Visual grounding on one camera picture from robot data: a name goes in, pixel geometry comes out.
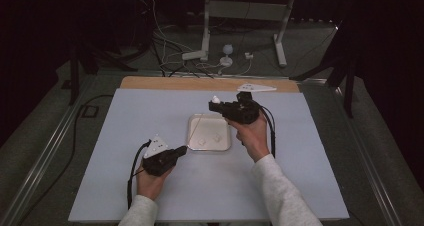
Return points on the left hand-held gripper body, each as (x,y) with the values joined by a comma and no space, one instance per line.
(160,161)

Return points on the white power strip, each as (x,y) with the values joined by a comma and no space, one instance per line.
(193,55)

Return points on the pale blue table sheet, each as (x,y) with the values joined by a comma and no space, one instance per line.
(133,119)

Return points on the person's right hand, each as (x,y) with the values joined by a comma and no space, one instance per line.
(253,137)

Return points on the black square floor plate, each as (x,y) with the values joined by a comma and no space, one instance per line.
(90,111)

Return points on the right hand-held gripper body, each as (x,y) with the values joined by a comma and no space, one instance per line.
(243,111)

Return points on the black stand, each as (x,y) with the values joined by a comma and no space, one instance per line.
(348,86)
(74,76)

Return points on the white round webcam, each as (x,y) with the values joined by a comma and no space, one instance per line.
(227,49)

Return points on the wooden board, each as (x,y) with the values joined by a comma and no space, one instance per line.
(173,83)

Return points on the aluminium floor rail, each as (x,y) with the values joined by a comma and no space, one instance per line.
(46,152)
(363,146)

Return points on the white square plate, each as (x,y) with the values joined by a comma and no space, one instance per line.
(213,127)

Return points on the white metal stand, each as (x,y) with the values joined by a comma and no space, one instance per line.
(246,10)

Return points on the person's left hand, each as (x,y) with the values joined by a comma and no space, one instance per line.
(151,184)

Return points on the white plug adapter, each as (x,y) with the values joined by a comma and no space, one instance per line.
(248,56)

